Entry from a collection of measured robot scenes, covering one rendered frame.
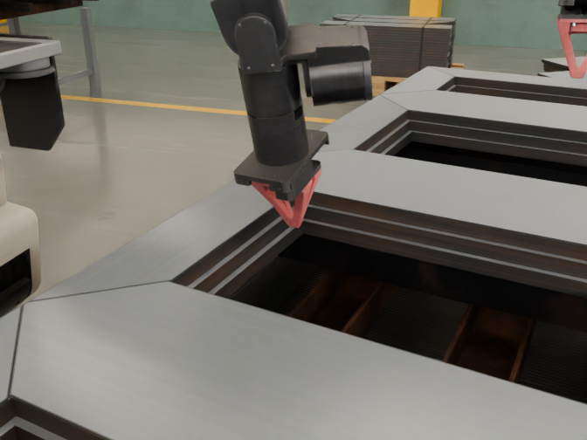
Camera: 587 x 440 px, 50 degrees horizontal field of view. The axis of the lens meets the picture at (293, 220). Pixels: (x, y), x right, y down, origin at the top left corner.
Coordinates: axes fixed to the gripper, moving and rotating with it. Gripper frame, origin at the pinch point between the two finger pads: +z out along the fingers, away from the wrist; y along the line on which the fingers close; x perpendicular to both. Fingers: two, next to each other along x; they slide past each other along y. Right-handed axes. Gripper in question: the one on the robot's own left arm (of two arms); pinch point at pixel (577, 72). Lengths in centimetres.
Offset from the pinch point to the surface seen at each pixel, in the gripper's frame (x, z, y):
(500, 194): 5.5, 16.0, -13.4
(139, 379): 21, 27, -62
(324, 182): 26.4, 16.8, -20.6
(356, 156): 26.9, 14.2, -9.1
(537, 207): 0.6, 16.7, -15.4
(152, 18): 576, -66, 579
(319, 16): 348, -78, 617
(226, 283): 27, 25, -42
